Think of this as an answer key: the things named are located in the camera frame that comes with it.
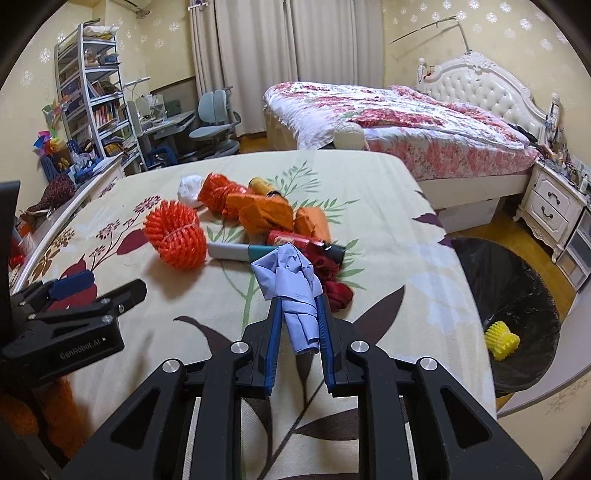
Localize light blue cloth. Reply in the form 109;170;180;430
250;244;324;355

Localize orange foam net bundle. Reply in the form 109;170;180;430
142;200;206;270

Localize red bottle black cap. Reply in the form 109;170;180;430
266;230;346;266

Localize white teal tube box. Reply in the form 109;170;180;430
206;242;276;263

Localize black lined trash bin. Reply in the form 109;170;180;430
451;237;561;397

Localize floral sheet on near bed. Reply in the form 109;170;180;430
28;151;495;479

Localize dark red feather duster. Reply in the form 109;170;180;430
19;175;76;219

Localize white crumpled plastic bag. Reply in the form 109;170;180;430
177;175;204;209

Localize red-orange knotted plastic bag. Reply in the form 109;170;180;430
197;173;252;220

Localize yellow bottle black cap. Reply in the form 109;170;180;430
249;177;281;197

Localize yellow foam net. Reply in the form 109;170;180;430
485;321;521;361

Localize grey study desk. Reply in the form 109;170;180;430
129;110;195;162

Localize grey-blue desk chair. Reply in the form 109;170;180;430
179;86;242;163

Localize white bookshelf with books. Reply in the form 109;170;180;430
54;19;145;173

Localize pink floral quilt bed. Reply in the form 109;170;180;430
263;82;540;181

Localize plastic drawer unit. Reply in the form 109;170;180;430
557;227;590;291

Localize white nightstand with drawers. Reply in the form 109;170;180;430
513;160;588;263

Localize beige curtains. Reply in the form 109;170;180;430
188;1;385;134

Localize white tufted headboard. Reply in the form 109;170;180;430
417;51;561;142

